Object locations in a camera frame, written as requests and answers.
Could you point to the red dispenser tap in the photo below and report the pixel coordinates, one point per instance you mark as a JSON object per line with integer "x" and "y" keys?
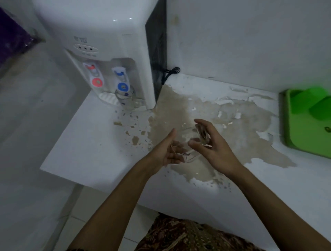
{"x": 94, "y": 76}

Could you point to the green plastic tray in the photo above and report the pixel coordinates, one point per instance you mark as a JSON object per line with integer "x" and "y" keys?
{"x": 300, "y": 129}

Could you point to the green plastic cup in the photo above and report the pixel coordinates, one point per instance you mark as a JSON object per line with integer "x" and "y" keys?
{"x": 307, "y": 99}
{"x": 322, "y": 108}

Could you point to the purple plastic sheet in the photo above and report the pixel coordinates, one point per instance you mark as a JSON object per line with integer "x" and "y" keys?
{"x": 13, "y": 38}

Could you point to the person's right forearm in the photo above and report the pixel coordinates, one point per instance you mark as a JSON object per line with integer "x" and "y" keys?
{"x": 276, "y": 209}

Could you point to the person's left forearm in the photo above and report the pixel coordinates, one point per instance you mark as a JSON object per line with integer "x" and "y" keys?
{"x": 113, "y": 207}

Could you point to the white water dispenser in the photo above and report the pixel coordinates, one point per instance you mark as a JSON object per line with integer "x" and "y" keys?
{"x": 103, "y": 20}

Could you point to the person's left hand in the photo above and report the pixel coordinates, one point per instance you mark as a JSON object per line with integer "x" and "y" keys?
{"x": 165, "y": 152}

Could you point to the blue dispenser tap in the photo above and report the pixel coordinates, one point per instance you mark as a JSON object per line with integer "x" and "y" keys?
{"x": 121, "y": 81}

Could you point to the person's right hand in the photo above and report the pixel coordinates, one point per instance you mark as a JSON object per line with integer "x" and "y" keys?
{"x": 219, "y": 155}

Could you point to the stained clear glass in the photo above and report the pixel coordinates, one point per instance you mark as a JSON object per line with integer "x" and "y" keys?
{"x": 201, "y": 134}

